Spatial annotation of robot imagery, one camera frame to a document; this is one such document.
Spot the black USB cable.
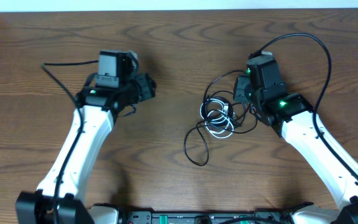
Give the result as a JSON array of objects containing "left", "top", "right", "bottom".
[{"left": 183, "top": 70, "right": 258, "bottom": 167}]

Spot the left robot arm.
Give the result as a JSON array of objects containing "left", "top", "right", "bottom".
[{"left": 16, "top": 50, "right": 156, "bottom": 223}]

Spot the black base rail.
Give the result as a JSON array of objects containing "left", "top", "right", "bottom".
[{"left": 88, "top": 202, "right": 341, "bottom": 224}]

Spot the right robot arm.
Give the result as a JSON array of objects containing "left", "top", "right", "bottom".
[{"left": 234, "top": 55, "right": 358, "bottom": 223}]

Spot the white USB cable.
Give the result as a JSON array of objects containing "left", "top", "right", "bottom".
[{"left": 200, "top": 98, "right": 235, "bottom": 139}]

